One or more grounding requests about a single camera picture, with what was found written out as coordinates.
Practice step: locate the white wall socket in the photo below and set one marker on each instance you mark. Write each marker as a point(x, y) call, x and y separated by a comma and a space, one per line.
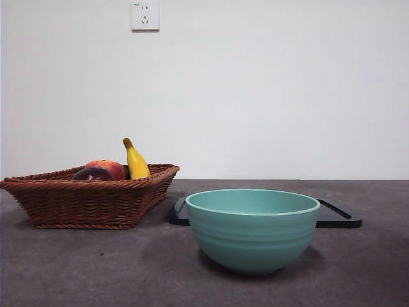
point(145, 16)

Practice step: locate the red yellow apple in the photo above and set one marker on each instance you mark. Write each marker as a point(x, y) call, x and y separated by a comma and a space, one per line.
point(116, 169)

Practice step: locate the teal bowl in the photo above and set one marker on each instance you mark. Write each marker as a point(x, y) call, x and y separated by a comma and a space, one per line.
point(252, 236)

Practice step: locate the brown wicker basket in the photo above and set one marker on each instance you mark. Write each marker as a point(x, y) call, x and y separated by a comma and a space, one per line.
point(86, 204)

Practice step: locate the dark purple plum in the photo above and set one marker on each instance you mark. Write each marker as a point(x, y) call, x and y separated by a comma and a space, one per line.
point(92, 174)

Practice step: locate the yellow banana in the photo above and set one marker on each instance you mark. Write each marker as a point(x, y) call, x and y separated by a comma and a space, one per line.
point(137, 163)

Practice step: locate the dark rectangular tray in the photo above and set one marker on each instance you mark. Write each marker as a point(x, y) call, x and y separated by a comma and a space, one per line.
point(338, 215)

